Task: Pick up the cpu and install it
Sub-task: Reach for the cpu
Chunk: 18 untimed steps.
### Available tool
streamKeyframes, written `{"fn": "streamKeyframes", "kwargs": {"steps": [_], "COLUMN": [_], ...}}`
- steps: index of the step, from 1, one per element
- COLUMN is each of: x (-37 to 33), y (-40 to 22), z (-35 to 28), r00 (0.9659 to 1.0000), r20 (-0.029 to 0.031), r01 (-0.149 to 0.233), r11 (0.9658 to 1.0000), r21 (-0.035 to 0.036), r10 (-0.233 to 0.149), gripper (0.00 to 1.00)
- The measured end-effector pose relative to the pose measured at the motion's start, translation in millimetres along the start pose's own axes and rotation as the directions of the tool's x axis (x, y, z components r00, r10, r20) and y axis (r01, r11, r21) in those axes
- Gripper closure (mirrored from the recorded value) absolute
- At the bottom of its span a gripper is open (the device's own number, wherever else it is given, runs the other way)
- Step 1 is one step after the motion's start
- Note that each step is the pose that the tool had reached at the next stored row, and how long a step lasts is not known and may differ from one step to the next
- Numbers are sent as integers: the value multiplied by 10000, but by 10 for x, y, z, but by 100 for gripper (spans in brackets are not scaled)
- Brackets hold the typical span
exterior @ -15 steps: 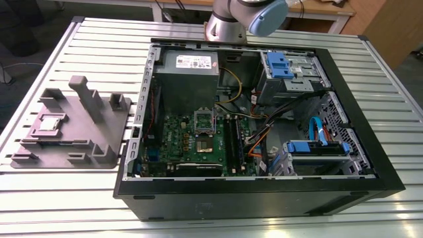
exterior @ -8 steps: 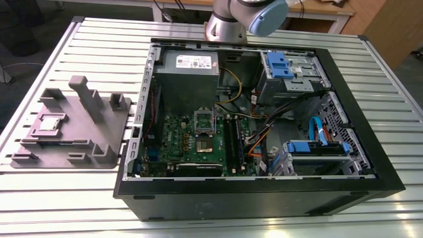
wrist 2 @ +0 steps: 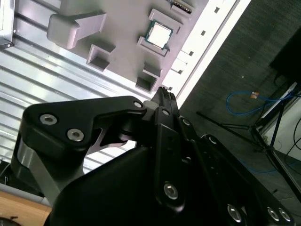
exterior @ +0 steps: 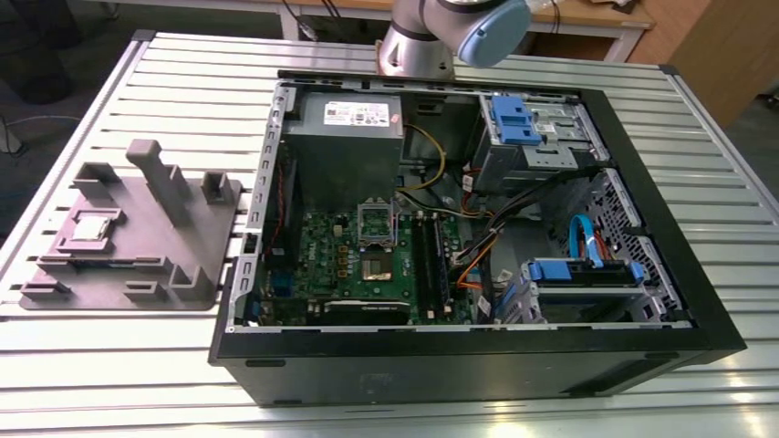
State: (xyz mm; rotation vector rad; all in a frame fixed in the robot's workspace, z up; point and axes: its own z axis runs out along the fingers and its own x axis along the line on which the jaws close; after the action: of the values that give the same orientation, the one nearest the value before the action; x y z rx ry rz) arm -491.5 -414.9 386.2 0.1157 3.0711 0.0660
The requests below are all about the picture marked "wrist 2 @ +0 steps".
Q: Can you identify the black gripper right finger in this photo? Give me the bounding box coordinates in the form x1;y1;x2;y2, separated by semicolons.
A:
164;88;298;226

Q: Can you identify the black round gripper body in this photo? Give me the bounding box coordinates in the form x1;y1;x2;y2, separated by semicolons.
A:
46;146;226;226

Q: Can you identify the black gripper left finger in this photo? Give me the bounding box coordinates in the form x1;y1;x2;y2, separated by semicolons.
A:
10;87;187;213

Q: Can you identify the silver square CPU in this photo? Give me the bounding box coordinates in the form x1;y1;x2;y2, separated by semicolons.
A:
144;19;174;51

